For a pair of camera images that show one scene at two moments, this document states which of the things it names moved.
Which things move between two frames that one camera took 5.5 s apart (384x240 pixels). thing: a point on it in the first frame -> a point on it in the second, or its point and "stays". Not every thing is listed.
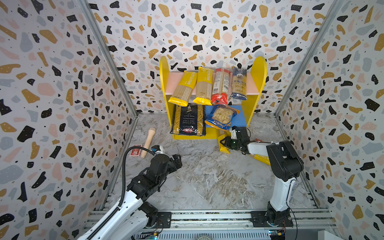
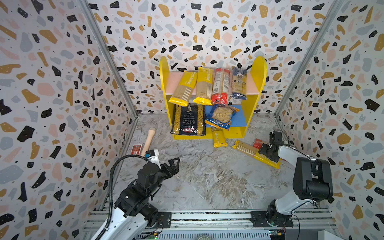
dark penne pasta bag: [190, 120] stays
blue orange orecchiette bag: [221, 116] stays
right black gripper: [229, 142] -> [268, 151]
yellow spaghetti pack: [204, 86] stays
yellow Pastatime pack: [223, 148] -> [219, 137]
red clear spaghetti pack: [221, 86] stays
